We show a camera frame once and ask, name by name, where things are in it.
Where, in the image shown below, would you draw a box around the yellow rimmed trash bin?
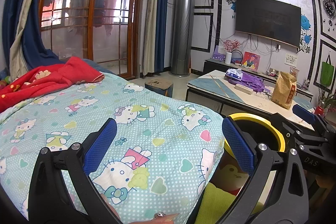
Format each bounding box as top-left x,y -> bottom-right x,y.
222,113 -> 286,159

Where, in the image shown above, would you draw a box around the left hand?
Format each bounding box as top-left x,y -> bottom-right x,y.
100,194 -> 178,224

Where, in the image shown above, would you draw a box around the brown paper bag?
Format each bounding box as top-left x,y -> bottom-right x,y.
271,72 -> 297,110

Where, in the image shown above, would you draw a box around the red potted plant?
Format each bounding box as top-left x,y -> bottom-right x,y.
314,87 -> 335,117

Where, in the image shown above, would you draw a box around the green hanging tote bag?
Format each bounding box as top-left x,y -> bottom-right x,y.
320,55 -> 334,87

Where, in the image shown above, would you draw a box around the colourful picture board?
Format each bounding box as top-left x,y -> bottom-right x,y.
241,52 -> 260,71

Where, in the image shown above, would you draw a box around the white blue tissue pack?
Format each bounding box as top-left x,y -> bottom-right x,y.
226,68 -> 243,81

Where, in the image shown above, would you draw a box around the green trousers leg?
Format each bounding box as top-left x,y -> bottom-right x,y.
194,181 -> 264,224

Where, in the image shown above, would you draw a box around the white cylinder cup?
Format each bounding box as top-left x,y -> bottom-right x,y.
224,52 -> 232,65

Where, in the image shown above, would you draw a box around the coffee table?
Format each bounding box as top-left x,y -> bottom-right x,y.
187,70 -> 312,130

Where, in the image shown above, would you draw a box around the purple box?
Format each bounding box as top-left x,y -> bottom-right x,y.
212,46 -> 226,62

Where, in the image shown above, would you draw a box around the Hello Kitty bed sheet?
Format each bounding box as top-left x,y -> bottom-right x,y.
1,74 -> 224,223

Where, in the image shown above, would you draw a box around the silver tower air conditioner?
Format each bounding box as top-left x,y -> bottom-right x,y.
170,0 -> 195,76

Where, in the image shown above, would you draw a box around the red blanket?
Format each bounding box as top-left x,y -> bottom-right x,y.
1,57 -> 105,112

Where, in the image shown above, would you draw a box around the blue storage stool box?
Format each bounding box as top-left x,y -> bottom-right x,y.
145,77 -> 174,98

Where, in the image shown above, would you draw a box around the blue curtain left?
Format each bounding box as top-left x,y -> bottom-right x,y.
1,0 -> 60,78

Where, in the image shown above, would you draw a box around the blue curtain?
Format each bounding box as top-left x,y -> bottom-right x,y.
154,0 -> 167,73
1,0 -> 60,78

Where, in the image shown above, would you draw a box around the blue curtain right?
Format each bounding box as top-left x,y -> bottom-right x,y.
154,0 -> 167,73

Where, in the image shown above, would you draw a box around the wooden glass sliding door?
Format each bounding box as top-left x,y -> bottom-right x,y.
39,0 -> 140,79

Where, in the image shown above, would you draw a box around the black wall television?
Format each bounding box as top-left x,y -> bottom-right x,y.
235,0 -> 301,48

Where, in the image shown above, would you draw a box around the wall clock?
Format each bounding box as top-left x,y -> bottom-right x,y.
323,0 -> 335,20

